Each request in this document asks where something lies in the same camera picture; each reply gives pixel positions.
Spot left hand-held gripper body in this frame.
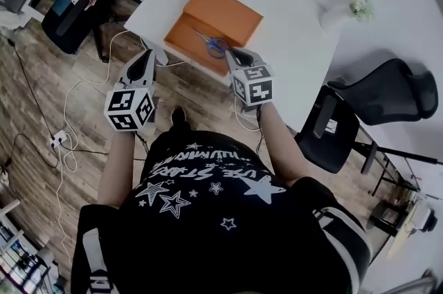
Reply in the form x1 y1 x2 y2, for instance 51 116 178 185
104 73 156 131

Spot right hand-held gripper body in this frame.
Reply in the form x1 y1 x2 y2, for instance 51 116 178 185
229 59 275 107

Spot blue-handled scissors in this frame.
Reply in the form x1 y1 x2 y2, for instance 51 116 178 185
192 27 230 59

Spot orange cardboard box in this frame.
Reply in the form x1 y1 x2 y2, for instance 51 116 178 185
163 0 265 78

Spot person's left forearm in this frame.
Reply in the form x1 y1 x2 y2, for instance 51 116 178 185
97 128 150 209

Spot person's right forearm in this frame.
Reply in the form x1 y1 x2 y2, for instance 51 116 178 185
257 101 311 188

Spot white table leg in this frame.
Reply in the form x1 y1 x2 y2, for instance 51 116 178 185
141 37 170 66

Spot dark wooden stool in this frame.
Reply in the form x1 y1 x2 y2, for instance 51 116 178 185
91 0 143 64

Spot person's black shoe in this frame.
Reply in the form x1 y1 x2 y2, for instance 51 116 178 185
170 106 188 130

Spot white power strip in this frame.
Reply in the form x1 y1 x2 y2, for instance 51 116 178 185
49 129 71 149

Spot black backpack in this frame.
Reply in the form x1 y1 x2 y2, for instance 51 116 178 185
41 0 104 55

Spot black mesh office chair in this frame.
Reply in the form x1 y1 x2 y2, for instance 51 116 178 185
293 58 440 197

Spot black star-print shirt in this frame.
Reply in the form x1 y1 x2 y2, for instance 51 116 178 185
70 129 373 294

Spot metal storage rack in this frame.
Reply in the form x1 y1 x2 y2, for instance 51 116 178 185
0 198 67 294

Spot white and black device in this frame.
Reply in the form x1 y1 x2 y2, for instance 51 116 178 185
403 197 437 235

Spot long white floor cable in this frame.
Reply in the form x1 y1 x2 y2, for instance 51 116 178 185
54 29 129 266

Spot short white hanging cable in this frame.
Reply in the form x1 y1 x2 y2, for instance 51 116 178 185
233 95 261 132

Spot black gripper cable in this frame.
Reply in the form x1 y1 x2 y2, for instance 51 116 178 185
254 104 266 156

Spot black floor cable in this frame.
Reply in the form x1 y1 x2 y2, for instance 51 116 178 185
0 32 109 169

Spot black metal desk frame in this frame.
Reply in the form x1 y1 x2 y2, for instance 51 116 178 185
352 126 443 199

